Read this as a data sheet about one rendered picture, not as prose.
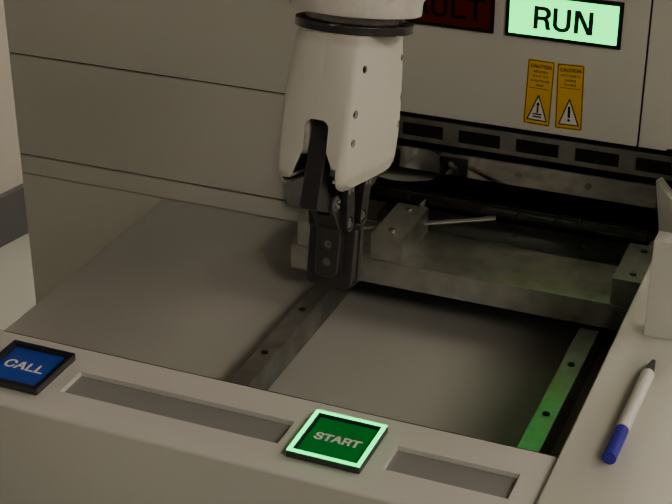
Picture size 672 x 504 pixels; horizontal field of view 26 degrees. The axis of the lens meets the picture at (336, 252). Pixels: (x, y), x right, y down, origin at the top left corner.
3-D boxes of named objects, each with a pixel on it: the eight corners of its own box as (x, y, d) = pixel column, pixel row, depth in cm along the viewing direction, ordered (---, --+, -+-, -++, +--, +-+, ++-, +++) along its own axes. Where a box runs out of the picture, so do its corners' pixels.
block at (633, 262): (627, 267, 145) (630, 240, 143) (661, 273, 143) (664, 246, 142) (609, 303, 138) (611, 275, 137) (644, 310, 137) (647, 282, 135)
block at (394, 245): (397, 226, 153) (398, 200, 151) (428, 231, 152) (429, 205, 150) (370, 258, 146) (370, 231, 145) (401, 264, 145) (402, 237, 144)
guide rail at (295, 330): (368, 246, 162) (368, 222, 160) (385, 249, 161) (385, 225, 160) (149, 500, 121) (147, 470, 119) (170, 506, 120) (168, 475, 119)
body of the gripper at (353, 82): (331, -8, 97) (318, 156, 100) (268, 4, 88) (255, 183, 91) (437, 6, 95) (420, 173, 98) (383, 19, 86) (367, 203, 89)
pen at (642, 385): (647, 354, 112) (601, 451, 100) (660, 357, 111) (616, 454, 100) (646, 365, 112) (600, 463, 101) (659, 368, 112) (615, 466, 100)
